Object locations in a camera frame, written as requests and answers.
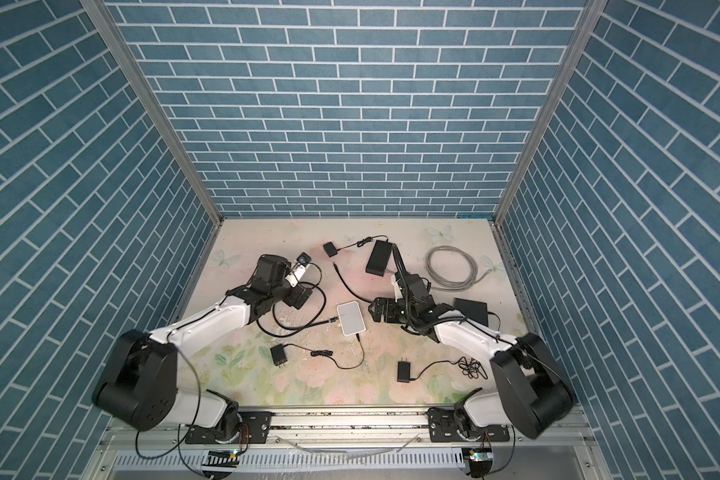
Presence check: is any grey ethernet cable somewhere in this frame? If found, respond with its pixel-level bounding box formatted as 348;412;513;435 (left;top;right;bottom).
422;245;493;293

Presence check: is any thin black looped cable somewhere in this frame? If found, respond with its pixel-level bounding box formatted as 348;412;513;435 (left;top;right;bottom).
254;278;340;339

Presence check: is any black ribbed box device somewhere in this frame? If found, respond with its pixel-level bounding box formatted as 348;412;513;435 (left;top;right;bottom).
365;240;392;277

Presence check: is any dark grey network switch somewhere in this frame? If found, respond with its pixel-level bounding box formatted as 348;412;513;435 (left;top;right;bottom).
453;298;489;327

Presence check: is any white small router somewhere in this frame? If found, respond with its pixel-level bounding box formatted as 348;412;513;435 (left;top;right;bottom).
337;301;366;337

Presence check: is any small black adapter cable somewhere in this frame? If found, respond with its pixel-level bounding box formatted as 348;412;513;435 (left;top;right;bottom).
322;235;390;259

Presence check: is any black power adapter with plug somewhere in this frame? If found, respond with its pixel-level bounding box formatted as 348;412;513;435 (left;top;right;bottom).
396;356;488;384

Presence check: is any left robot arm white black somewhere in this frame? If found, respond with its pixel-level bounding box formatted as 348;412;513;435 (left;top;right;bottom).
92;280;314;443

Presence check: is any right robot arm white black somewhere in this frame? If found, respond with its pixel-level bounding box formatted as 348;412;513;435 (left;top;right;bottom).
369;274;576;439

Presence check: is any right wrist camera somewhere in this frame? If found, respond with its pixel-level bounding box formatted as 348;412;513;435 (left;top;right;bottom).
390;273;403;300

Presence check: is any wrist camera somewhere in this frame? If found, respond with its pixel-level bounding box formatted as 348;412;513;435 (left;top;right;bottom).
249;252;312;296
390;273;403;300

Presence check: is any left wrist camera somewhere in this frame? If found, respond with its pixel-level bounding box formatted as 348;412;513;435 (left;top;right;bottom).
249;252;312;296

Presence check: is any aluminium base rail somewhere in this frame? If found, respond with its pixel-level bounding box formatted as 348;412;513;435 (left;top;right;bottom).
83;405;610;479

